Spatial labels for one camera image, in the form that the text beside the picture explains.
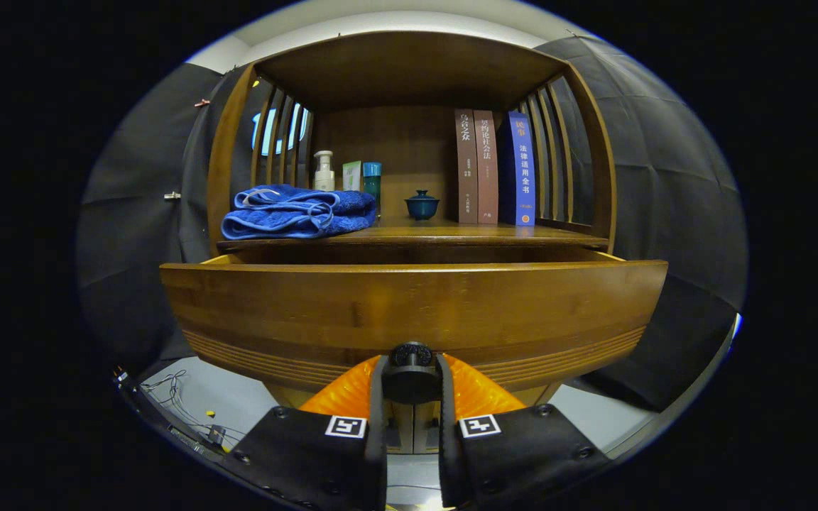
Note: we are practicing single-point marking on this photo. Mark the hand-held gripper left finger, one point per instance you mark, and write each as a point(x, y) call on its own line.
point(378, 454)

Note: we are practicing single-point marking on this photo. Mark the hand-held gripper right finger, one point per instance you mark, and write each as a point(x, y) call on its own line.
point(446, 454)

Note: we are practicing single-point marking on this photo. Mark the wooden drawer with black knob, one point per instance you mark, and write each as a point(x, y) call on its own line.
point(409, 305)

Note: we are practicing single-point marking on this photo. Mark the wooden cabinet door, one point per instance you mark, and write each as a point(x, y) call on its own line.
point(429, 419)
point(398, 419)

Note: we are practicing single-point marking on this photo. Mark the wooden countertop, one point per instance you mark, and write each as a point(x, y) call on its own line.
point(437, 231)

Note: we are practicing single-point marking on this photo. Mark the wooden cabinet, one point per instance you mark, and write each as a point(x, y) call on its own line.
point(409, 71)

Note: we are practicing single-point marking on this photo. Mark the blue lidded teacup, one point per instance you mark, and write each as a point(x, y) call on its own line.
point(422, 207)

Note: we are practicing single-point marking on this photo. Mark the blue folded towel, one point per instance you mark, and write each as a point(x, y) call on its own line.
point(295, 213)

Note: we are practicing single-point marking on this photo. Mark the blue capped bottle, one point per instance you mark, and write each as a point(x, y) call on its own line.
point(372, 177)

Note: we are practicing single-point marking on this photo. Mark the white and green tube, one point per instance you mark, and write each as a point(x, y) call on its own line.
point(352, 176)

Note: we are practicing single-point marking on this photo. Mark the white pump bottle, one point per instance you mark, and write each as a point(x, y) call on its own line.
point(324, 177)

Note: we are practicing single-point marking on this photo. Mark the dark brown book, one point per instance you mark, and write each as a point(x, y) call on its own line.
point(466, 170)

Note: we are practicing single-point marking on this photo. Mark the reddish brown book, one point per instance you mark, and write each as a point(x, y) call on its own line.
point(487, 170)

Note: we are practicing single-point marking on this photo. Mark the blue book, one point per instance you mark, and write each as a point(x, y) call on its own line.
point(521, 170)

